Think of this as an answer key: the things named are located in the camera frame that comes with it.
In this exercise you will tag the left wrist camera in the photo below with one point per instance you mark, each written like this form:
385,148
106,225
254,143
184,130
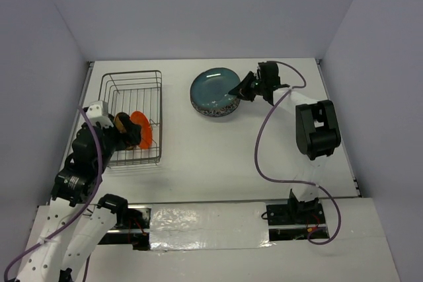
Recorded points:
97,113

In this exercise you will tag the silver foil tape sheet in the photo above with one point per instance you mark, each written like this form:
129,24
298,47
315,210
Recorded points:
208,226

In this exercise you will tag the amber brown small plate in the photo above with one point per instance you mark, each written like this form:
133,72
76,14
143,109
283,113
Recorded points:
119,124

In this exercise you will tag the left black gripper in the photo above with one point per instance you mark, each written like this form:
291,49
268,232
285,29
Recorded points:
133,135

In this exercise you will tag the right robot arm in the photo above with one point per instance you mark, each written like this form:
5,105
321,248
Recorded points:
316,130

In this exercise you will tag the orange plastic plate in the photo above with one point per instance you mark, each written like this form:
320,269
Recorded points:
139,118

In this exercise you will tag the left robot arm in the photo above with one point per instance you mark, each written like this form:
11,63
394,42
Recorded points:
60,252

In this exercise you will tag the wire dish rack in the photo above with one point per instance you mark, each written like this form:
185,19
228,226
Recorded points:
133,91

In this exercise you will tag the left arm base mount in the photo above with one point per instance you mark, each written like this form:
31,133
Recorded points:
121,225

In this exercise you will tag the dark green plate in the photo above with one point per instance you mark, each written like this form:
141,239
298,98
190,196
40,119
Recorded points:
210,89

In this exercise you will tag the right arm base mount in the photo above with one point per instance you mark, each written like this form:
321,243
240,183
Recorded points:
287,219

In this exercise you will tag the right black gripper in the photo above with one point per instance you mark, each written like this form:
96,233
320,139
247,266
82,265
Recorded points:
242,90

